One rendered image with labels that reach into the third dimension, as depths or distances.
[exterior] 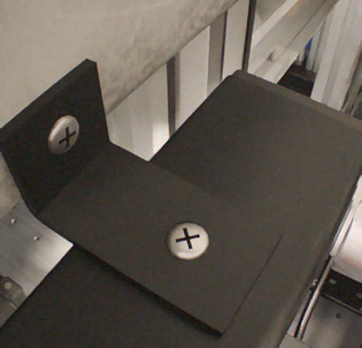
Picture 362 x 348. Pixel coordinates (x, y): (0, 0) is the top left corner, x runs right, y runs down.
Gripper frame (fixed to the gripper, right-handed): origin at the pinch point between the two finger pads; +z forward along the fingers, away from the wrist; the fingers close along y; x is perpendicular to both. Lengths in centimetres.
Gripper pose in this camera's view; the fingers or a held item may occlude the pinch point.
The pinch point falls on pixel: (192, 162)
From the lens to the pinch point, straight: 54.5
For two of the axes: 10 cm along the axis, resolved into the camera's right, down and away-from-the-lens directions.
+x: -5.5, 6.5, -5.3
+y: -0.5, -6.5, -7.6
